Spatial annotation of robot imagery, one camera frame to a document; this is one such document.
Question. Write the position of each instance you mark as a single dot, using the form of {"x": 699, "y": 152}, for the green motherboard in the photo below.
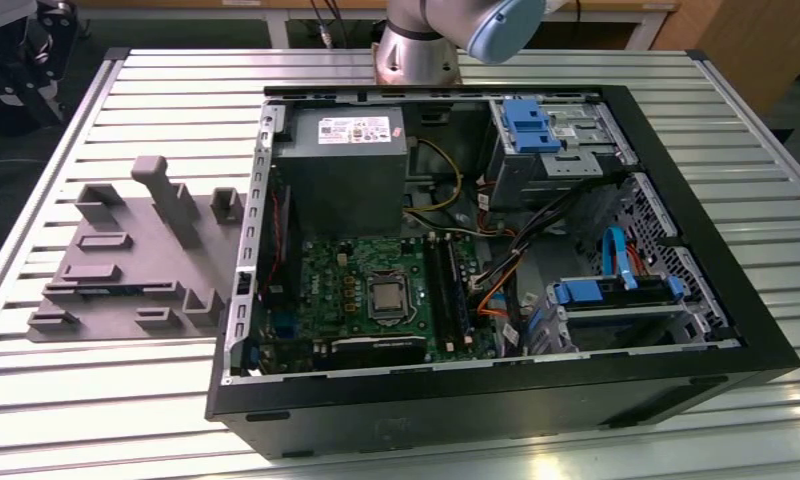
{"x": 327, "y": 260}

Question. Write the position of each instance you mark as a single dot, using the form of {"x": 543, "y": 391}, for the silver CPU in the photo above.
{"x": 388, "y": 297}

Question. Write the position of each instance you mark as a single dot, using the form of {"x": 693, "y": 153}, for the black graphics card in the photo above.
{"x": 374, "y": 350}

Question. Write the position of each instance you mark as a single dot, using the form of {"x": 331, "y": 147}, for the white-framed wooden desk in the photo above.
{"x": 647, "y": 30}

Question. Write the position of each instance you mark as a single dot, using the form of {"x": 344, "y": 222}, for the grey parts rack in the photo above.
{"x": 140, "y": 260}

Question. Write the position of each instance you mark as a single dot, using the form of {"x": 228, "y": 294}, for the metal optical drive cage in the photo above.
{"x": 574, "y": 165}

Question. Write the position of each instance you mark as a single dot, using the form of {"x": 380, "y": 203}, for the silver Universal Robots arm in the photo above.
{"x": 414, "y": 55}

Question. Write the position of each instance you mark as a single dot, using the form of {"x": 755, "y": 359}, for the black-clip RAM slot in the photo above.
{"x": 451, "y": 292}
{"x": 436, "y": 292}

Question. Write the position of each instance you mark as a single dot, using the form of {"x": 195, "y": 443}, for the hard disk in blue carrier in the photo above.
{"x": 583, "y": 292}

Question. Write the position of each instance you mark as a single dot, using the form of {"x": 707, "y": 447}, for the black open PC case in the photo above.
{"x": 440, "y": 415}

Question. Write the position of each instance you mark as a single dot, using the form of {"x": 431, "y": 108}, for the metal disk bay cage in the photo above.
{"x": 627, "y": 312}

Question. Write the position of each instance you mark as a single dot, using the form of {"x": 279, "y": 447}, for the wooden cabinet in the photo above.
{"x": 741, "y": 50}

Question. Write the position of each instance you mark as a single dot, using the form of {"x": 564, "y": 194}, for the blue plastic drive latch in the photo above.
{"x": 527, "y": 125}

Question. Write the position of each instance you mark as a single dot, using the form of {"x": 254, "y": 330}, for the yellow-framed board inductor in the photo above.
{"x": 350, "y": 306}
{"x": 350, "y": 278}
{"x": 350, "y": 292}

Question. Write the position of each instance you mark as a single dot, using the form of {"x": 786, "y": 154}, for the blue RAM stick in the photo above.
{"x": 462, "y": 300}
{"x": 107, "y": 290}

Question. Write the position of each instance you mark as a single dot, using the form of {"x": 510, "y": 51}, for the grey power supply unit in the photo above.
{"x": 340, "y": 185}

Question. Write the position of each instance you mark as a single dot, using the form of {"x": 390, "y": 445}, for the white-clip RAM slot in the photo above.
{"x": 443, "y": 292}
{"x": 459, "y": 292}

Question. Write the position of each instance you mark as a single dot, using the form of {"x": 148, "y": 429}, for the socket locking lever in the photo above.
{"x": 414, "y": 310}

